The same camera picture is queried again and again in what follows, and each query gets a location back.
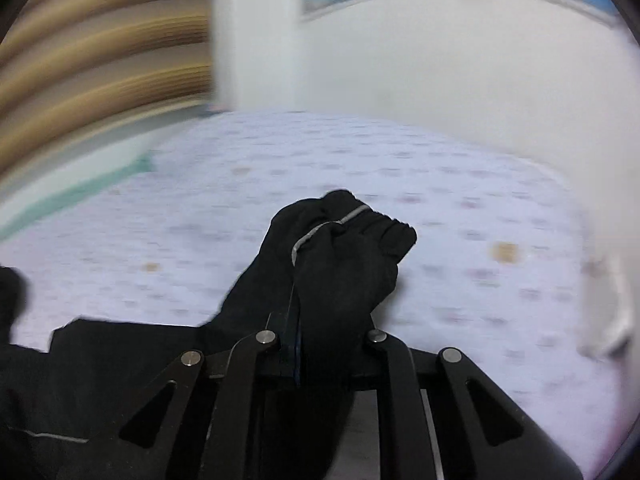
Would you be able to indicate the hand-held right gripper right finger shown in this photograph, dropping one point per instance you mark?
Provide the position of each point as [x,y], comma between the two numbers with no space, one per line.
[386,360]

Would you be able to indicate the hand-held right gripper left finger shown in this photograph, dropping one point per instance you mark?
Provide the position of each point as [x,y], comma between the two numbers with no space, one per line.
[291,355]

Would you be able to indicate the black sweatshirt with grey piping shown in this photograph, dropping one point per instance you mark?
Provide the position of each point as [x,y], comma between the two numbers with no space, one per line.
[345,270]

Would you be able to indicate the floral quilted blanket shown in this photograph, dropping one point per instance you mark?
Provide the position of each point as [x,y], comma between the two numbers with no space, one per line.
[450,185]

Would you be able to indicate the brown striped window blind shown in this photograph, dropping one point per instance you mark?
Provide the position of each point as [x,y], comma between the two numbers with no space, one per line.
[100,35]

